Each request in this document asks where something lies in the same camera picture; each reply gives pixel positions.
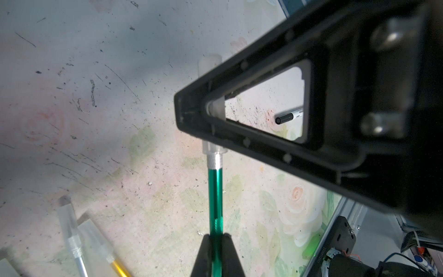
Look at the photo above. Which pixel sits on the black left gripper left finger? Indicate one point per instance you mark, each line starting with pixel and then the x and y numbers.
pixel 203 263

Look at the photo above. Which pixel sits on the green carving knife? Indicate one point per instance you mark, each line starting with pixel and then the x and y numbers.
pixel 214 155

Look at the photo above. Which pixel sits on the silver carving knife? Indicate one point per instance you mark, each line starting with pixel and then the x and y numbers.
pixel 71 235

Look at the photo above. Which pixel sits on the yellow carving knife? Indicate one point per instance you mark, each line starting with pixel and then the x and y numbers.
pixel 104 261

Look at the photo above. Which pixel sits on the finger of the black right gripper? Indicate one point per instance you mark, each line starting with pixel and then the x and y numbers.
pixel 369 76

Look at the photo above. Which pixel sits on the black marker pen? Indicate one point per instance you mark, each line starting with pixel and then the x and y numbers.
pixel 288 115

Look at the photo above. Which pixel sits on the aluminium front rail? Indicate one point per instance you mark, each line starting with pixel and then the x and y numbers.
pixel 340 234

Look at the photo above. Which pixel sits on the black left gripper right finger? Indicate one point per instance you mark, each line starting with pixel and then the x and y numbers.
pixel 231 264

